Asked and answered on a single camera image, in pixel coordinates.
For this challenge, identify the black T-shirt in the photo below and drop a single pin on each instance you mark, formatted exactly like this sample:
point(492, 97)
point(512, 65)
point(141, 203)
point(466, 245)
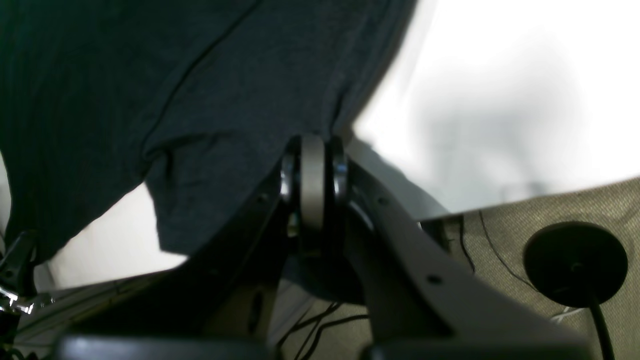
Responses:
point(194, 98)

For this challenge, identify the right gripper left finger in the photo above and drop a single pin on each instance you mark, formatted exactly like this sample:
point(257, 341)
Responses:
point(224, 295)

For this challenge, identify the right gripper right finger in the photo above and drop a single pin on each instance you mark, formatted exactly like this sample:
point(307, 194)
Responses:
point(420, 302)

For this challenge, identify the black round cable mount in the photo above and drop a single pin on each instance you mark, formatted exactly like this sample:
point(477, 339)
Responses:
point(575, 263)

